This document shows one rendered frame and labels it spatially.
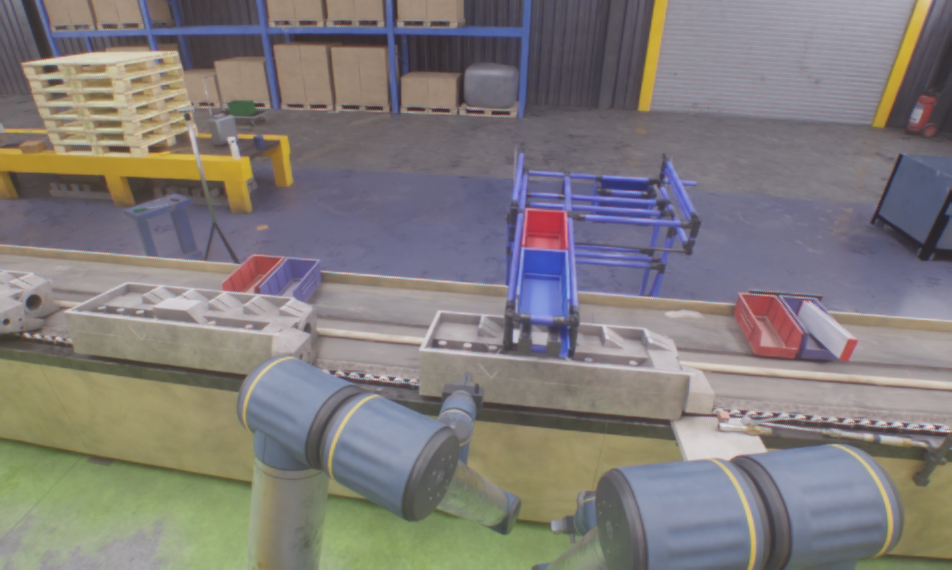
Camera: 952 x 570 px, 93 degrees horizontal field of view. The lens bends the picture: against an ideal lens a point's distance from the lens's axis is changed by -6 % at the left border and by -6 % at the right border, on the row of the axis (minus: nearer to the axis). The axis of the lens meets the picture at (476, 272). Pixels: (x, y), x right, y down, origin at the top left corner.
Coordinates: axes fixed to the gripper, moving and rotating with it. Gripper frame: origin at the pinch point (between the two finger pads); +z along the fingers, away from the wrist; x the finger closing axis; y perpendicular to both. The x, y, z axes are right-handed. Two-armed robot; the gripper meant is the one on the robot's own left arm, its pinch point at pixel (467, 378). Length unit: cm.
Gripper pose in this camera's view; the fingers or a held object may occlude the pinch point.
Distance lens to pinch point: 171.1
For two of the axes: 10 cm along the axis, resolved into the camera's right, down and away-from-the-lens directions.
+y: 0.4, -9.4, -3.4
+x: -9.9, -0.8, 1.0
